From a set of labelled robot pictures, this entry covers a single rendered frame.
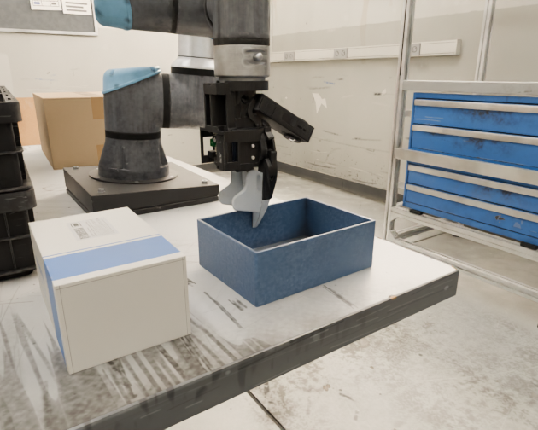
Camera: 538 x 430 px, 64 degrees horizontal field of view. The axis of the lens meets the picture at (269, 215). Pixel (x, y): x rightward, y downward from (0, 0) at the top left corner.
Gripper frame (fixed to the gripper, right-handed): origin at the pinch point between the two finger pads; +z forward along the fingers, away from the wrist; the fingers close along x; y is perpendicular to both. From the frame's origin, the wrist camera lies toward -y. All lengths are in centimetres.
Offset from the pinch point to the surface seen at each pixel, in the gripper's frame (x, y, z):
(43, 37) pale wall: -342, -32, -47
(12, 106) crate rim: -9.1, 29.0, -17.1
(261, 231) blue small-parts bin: 0.2, -0.8, 2.5
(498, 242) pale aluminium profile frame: -30, -141, 46
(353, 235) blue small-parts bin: 14.8, -5.5, -0.4
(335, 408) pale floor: -23, -43, 75
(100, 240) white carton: 5.9, 24.4, -3.6
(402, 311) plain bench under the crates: 22.5, -7.2, 8.0
